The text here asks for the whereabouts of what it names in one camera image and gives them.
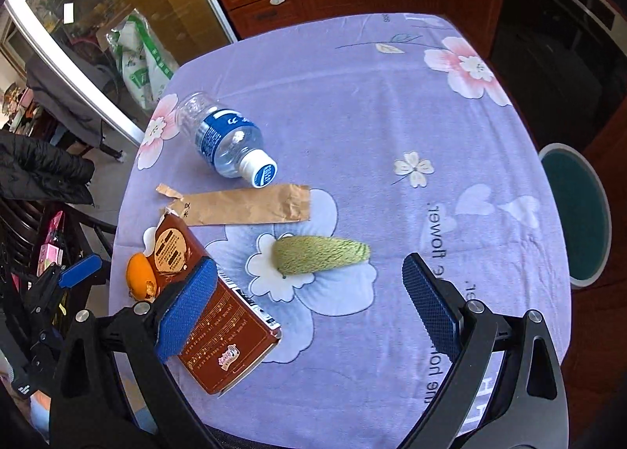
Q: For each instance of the brown paper bag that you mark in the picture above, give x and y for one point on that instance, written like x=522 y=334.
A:
x=245 y=206

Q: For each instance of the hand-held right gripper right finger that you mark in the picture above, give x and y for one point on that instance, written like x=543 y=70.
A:
x=431 y=311

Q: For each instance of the clear plastic water bottle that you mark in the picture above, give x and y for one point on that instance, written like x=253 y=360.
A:
x=225 y=135

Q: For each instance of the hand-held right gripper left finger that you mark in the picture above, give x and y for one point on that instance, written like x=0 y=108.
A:
x=188 y=316

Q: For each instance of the brown cardboard box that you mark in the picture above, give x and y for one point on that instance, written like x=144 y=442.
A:
x=230 y=331

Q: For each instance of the orange fruit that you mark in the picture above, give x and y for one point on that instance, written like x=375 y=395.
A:
x=137 y=275

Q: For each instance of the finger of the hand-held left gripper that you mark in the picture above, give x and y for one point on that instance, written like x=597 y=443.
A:
x=81 y=270

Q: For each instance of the pink packet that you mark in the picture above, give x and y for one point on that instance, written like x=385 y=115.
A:
x=51 y=248

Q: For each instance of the purple floral tablecloth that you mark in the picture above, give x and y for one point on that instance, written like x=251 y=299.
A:
x=392 y=135

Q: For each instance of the teal trash bin white rim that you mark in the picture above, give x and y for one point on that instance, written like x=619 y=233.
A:
x=573 y=213

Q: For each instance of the green and white plastic bag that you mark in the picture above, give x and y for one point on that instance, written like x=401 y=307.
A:
x=142 y=71

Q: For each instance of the black jacket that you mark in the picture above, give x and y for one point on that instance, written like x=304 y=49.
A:
x=39 y=169

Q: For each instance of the dark wooden chair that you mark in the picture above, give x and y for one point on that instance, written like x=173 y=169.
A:
x=19 y=233

